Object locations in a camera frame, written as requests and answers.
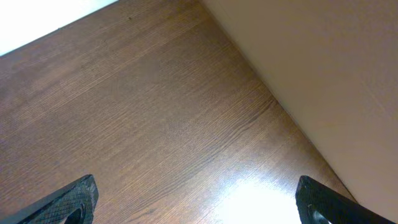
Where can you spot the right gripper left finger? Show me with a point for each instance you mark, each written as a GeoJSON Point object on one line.
{"type": "Point", "coordinates": [73, 203]}

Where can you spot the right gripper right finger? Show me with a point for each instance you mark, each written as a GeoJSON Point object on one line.
{"type": "Point", "coordinates": [319, 204]}

